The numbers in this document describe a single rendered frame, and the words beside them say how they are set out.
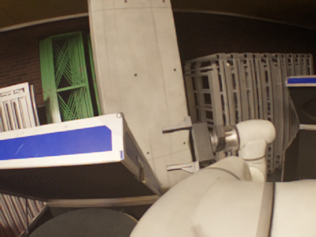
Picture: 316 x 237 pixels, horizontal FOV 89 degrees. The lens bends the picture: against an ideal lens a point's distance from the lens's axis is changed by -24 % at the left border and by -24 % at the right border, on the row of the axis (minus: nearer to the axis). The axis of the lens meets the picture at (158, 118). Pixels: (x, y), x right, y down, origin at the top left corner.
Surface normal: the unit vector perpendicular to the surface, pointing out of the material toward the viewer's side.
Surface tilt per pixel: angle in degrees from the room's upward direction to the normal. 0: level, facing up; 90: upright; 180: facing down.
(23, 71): 90
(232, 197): 8
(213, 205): 9
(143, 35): 90
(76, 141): 52
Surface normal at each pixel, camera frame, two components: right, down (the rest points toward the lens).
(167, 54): 0.36, 0.12
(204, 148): -0.09, -0.44
